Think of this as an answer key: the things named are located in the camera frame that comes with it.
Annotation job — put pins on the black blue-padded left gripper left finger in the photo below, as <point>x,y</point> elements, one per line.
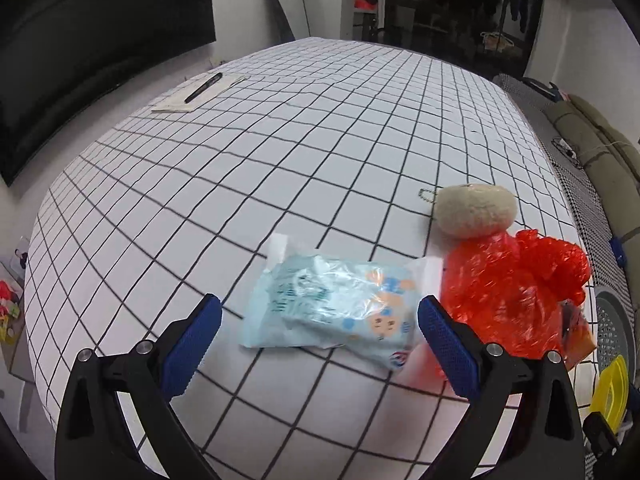
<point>93,440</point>

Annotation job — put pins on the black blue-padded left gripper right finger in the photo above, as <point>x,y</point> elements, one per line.
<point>545,440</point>

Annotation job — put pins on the red plastic bag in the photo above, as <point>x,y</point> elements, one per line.
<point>509,289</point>

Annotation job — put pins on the light blue wet wipes pack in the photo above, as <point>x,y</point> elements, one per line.
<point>306,299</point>

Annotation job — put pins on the pink snack wrapper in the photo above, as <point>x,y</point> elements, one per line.
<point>577,340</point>

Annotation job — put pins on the grey perforated trash basket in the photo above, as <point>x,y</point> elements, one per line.
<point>615,335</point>

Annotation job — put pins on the blue clip on sofa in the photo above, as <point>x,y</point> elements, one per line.
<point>618,252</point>

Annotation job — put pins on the beige plush toy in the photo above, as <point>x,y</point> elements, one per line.
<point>474,210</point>

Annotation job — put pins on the olive green sofa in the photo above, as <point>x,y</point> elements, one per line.
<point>604,155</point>

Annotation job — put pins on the white notepad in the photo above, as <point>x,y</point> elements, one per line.
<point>174,103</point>

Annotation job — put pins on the checkered white tablecloth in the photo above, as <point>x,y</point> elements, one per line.
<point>337,144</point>

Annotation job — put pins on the black pen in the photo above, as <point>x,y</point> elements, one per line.
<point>203,87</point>

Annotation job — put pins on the black television screen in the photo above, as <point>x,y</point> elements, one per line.
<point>59,56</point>

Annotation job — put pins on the red item on shelf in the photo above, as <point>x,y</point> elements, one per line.
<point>366,5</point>

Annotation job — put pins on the yellow plastic ring lid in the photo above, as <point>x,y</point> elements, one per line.
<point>611,394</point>

